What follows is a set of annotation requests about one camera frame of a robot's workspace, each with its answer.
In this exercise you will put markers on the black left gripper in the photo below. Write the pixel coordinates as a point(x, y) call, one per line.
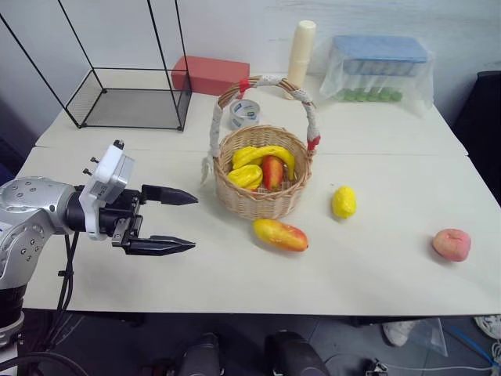
point(121, 219)

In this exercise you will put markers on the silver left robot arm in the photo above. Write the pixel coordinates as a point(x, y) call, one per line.
point(29, 211)

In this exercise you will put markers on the yellow toy starfruit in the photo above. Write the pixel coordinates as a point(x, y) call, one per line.
point(246, 176)

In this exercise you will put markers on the large red yellow toy mango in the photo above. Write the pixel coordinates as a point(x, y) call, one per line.
point(280, 234)

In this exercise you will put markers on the small red yellow toy mango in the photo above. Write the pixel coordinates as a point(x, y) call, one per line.
point(272, 171)

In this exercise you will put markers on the yellow toy banana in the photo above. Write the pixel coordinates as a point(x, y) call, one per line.
point(270, 153)

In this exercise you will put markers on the clear packing tape roll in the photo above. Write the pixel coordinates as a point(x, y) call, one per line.
point(244, 113)

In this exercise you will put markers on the dark rounded robot leg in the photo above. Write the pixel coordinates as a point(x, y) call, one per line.
point(293, 354)
point(203, 354)

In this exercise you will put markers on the red rectangular box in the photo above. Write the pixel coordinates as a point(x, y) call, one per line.
point(211, 74)

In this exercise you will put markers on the yellow toy lemon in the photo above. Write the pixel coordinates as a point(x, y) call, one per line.
point(344, 201)

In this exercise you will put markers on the blue lidded tube rack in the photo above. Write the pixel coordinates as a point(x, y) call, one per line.
point(377, 58)

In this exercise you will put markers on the plastic-wrapped blue tray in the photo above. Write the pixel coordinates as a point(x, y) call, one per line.
point(415, 90)

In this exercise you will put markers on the pink toy peach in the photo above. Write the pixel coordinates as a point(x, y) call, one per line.
point(451, 244)

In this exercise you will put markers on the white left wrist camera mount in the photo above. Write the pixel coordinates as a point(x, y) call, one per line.
point(109, 176)

